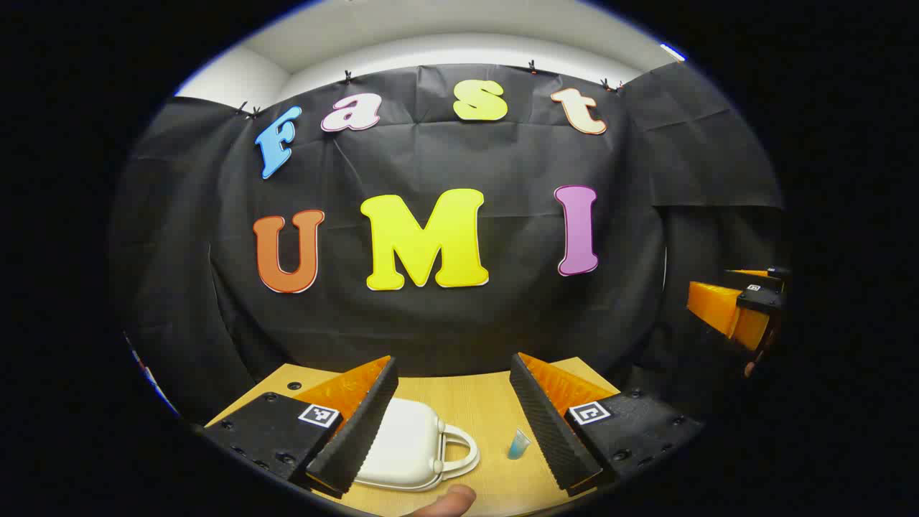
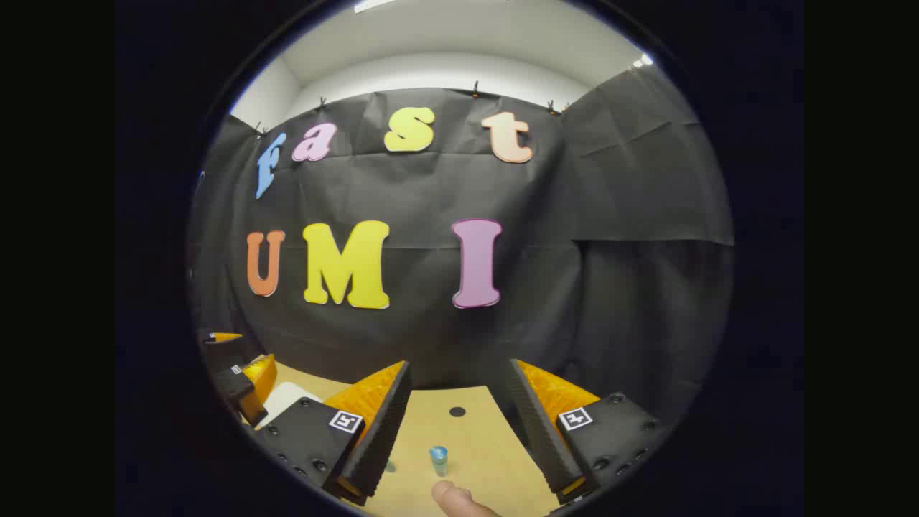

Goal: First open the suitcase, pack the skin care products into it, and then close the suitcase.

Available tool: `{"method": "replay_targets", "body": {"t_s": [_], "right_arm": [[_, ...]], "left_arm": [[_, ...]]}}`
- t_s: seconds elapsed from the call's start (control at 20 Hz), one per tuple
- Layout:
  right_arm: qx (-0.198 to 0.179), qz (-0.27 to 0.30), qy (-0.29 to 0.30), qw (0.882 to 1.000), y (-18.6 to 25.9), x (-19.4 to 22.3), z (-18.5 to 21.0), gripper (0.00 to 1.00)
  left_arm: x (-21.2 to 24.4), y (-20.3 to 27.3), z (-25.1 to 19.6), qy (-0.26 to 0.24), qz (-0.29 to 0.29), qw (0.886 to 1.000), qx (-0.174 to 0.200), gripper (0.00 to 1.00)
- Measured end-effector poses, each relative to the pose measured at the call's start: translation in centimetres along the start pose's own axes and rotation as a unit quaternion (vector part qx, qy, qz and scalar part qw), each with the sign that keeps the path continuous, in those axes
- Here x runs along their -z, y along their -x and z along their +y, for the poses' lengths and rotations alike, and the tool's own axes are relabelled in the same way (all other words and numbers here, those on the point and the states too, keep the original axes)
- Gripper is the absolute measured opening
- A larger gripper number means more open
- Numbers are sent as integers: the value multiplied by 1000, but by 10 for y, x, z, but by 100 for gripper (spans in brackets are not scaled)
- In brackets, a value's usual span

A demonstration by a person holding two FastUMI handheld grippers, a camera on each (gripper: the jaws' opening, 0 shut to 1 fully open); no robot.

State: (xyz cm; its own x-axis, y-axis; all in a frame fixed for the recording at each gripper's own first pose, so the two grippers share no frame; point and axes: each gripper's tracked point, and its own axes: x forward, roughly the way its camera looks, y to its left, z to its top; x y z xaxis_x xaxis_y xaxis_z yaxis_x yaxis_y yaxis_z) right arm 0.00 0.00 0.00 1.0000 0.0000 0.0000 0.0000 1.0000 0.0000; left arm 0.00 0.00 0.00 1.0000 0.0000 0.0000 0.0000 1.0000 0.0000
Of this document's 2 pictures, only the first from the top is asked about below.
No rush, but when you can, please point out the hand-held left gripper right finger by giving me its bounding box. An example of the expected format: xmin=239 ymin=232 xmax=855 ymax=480
xmin=510 ymin=353 xmax=704 ymax=498

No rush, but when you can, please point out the black backdrop cloth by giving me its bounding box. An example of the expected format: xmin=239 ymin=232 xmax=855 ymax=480
xmin=108 ymin=61 xmax=787 ymax=432

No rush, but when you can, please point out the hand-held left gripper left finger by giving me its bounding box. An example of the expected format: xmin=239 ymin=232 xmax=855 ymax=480
xmin=203 ymin=355 xmax=399 ymax=498

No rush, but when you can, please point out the white suitcase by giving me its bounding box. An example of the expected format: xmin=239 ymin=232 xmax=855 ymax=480
xmin=353 ymin=397 xmax=480 ymax=493

